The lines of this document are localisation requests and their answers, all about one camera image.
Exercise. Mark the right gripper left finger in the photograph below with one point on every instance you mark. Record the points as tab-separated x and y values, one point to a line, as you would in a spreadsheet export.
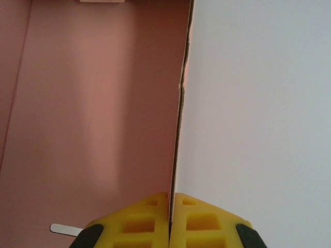
134	227

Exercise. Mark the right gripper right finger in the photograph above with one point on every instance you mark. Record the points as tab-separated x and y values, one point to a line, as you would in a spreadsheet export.
201	227

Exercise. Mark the pink paper box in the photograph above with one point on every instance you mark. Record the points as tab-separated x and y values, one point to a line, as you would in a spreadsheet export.
77	103

